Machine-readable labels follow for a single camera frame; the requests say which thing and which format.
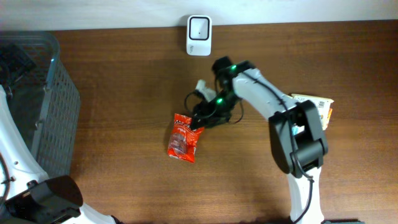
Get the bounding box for red snack bag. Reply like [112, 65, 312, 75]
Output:
[167, 113, 205, 163]

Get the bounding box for yellow snack bag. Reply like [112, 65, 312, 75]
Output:
[291, 93, 334, 130]

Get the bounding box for green tissue pack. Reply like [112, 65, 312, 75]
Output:
[292, 126, 305, 135]

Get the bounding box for orange small carton box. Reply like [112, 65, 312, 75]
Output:
[325, 108, 333, 126]

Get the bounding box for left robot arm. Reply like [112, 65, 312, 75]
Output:
[1, 44, 119, 224]

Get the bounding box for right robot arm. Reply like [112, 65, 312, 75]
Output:
[189, 57, 328, 223]

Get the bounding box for white barcode scanner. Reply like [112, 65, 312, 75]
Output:
[186, 15, 213, 56]

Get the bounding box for grey plastic mesh basket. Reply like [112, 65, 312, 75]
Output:
[1, 31, 81, 177]

